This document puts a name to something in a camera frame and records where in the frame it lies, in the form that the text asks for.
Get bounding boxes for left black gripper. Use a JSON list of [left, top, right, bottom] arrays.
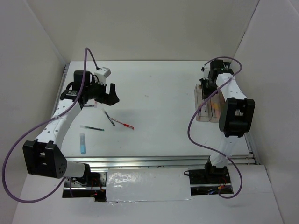
[[85, 77, 120, 106]]

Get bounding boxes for orange cap highlighter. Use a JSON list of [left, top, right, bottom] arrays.
[[212, 103, 221, 118]]

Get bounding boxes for dark teal pen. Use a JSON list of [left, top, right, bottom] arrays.
[[101, 108, 115, 126]]

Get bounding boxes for red gel pen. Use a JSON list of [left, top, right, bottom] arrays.
[[111, 118, 135, 130]]

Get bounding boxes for green gel pen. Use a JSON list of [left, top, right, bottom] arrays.
[[80, 126, 105, 131]]

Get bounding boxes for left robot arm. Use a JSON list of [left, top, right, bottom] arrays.
[[22, 67, 120, 186]]

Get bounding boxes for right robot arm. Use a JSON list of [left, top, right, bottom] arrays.
[[200, 57, 255, 183]]

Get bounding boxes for clear container middle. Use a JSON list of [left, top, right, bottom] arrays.
[[210, 92, 225, 123]]

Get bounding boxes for clear container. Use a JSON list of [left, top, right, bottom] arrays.
[[194, 84, 212, 122], [210, 92, 225, 123]]

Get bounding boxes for clear container left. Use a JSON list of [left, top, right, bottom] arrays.
[[194, 84, 212, 122]]

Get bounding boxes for blue cap highlighter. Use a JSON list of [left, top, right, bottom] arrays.
[[79, 133, 86, 154]]

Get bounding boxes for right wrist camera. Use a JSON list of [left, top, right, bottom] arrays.
[[201, 66, 210, 79]]

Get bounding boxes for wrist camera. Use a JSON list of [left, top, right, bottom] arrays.
[[201, 66, 210, 79], [94, 67, 111, 84]]

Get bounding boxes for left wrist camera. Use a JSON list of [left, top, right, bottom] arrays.
[[94, 67, 111, 84]]

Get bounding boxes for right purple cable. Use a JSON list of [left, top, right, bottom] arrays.
[[187, 56, 242, 198]]

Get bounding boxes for purple cable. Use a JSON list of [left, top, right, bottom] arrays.
[[1, 47, 101, 203], [187, 56, 242, 198]]

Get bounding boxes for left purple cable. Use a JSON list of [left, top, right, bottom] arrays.
[[1, 47, 101, 203]]

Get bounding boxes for aluminium frame rail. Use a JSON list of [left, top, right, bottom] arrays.
[[63, 156, 257, 168]]

